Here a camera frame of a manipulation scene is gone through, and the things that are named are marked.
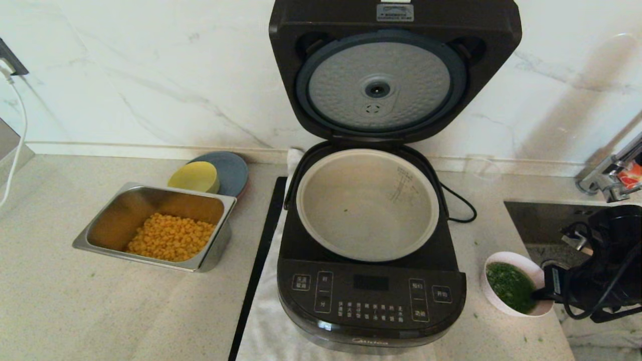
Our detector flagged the stainless steel sink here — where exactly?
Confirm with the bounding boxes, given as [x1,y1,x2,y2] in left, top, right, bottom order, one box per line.
[504,201,642,266]

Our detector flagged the white cable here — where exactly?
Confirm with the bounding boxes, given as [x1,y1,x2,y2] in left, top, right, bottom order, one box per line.
[0,60,29,209]

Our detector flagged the blue-grey round plate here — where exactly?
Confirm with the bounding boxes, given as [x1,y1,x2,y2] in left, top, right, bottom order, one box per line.
[187,152,249,199]

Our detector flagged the chrome faucet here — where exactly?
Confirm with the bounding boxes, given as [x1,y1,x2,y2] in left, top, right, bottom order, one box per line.
[577,133,642,204]

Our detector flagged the grey inner pot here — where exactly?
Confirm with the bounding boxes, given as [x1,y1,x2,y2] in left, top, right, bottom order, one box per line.
[296,148,440,263]

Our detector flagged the clear glass cup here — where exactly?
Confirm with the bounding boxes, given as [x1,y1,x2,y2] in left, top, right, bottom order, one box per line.
[464,154,502,184]

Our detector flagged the yellow corn kernels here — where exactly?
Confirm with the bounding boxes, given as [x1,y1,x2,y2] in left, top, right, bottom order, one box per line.
[126,213,216,262]

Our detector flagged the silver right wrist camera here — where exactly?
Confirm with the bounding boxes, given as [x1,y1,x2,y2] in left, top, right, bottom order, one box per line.
[561,233,590,252]

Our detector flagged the red-orange small item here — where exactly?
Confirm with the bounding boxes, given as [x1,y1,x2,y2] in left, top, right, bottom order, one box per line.
[619,161,642,190]

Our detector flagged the white round bowl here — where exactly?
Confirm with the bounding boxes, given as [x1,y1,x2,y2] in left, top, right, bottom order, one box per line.
[483,251,555,318]

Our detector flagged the chopped green vegetables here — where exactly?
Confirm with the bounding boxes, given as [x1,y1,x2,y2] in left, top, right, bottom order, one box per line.
[487,262,537,314]

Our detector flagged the grey appliance edge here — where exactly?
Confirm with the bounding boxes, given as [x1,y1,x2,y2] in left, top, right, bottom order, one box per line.
[0,118,36,189]

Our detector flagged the white towel under cooker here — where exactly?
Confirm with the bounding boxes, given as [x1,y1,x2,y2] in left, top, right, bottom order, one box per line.
[236,148,437,361]

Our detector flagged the black rice cooker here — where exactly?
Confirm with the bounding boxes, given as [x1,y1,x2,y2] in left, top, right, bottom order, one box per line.
[277,140,467,354]

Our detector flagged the white crumpled cloth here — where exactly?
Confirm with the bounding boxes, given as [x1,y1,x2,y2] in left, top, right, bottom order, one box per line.
[559,301,642,361]

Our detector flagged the stainless steel tray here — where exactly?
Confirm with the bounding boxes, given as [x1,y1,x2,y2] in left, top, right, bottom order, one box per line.
[73,182,237,273]

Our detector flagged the black wall socket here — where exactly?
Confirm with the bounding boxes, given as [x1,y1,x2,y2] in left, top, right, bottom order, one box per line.
[0,38,31,77]

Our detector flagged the black power cord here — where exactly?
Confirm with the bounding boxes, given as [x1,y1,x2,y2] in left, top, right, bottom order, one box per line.
[441,183,477,224]

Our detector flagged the black rice cooker lid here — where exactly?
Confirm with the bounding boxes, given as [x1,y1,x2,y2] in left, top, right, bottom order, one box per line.
[268,0,523,145]

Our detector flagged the yellow small bowl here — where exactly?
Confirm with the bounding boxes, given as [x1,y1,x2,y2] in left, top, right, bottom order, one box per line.
[167,161,220,195]

